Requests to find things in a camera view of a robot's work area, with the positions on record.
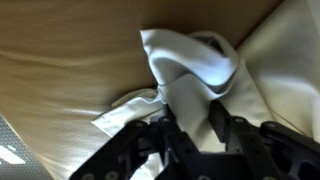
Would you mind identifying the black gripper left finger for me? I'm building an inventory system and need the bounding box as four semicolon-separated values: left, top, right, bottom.
69;103;204;180

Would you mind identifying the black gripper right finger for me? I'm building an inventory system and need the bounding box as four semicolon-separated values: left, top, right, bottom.
209;99;320;180

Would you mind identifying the white cloth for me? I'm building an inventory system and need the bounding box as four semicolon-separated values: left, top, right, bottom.
91;28;278;180

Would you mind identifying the tan leather sofa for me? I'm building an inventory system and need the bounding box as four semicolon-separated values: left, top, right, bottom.
0;0;320;180

